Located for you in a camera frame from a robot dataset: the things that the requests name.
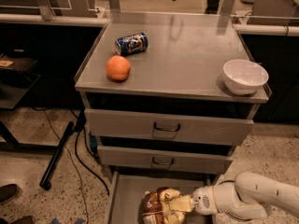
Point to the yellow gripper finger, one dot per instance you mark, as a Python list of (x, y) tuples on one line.
[(181, 203)]

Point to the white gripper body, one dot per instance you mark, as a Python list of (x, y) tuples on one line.
[(202, 200)]

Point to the brown sea salt chip bag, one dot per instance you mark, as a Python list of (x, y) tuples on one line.
[(155, 207)]

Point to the white ceramic bowl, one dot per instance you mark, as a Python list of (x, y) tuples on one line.
[(243, 77)]

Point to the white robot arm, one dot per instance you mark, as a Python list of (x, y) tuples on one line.
[(249, 196)]

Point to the bottom open grey drawer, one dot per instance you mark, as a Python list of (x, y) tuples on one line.
[(130, 184)]

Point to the grey metal drawer cabinet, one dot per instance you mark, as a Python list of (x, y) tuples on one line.
[(180, 73)]

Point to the middle grey drawer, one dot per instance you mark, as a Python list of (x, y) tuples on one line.
[(164, 160)]

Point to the top grey drawer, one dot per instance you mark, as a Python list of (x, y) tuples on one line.
[(163, 127)]

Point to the black metal stand leg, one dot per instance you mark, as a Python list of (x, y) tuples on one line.
[(46, 178)]

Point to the orange fruit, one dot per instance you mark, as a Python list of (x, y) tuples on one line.
[(118, 68)]

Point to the blue soda can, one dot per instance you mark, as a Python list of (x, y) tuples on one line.
[(131, 44)]

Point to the dark shoe upper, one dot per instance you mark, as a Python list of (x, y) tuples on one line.
[(8, 192)]

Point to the dark side table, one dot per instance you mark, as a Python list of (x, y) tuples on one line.
[(16, 79)]

